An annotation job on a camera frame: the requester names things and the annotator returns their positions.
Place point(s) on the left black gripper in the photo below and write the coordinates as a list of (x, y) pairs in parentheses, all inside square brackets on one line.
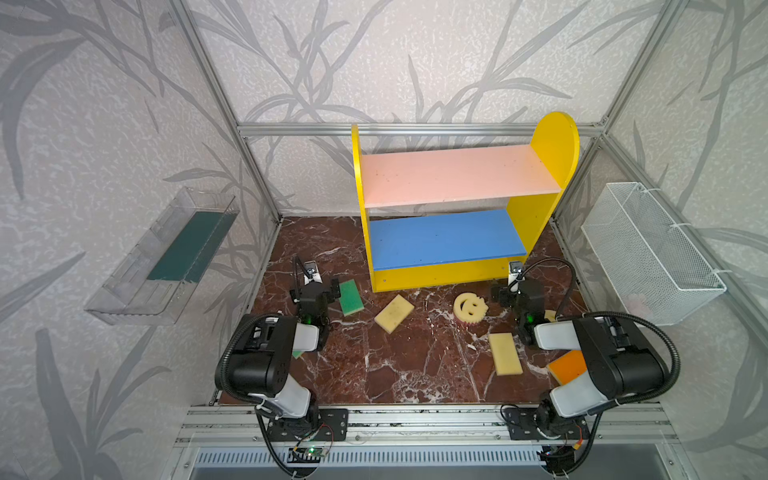
[(312, 291)]

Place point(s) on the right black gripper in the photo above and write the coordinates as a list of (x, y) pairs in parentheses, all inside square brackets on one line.
[(517, 293)]

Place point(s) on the yellow rectangular sponge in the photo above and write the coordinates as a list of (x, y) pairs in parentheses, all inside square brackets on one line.
[(505, 355)]

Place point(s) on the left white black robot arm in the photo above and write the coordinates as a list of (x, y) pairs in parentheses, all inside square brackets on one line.
[(255, 365)]

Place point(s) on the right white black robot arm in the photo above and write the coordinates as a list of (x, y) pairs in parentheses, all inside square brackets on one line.
[(627, 358)]

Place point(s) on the green sponge near shelf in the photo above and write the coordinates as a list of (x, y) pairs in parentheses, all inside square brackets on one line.
[(350, 299)]

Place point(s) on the yellow pink blue shelf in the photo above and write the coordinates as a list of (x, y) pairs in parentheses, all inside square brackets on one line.
[(464, 247)]

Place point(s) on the orange sponge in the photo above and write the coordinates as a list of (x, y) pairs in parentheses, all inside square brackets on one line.
[(568, 367)]

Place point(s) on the green circuit board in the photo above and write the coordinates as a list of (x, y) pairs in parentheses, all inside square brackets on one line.
[(307, 455)]

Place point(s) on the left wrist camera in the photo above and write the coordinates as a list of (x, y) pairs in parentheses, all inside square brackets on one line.
[(311, 272)]

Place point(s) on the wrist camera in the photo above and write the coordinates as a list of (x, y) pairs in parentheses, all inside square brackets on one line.
[(311, 272), (516, 269)]

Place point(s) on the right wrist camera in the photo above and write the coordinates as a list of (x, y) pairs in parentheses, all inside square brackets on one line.
[(516, 269)]

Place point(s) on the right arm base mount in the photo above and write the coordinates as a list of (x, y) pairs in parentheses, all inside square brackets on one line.
[(542, 423)]

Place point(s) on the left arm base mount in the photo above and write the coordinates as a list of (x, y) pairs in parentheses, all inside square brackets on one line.
[(324, 424)]

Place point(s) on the white wire mesh basket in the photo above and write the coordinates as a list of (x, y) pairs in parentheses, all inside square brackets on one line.
[(653, 266)]

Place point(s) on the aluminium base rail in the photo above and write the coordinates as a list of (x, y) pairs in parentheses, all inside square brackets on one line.
[(405, 435)]

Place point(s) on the clear plastic wall bin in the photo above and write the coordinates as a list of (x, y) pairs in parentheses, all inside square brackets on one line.
[(154, 283)]

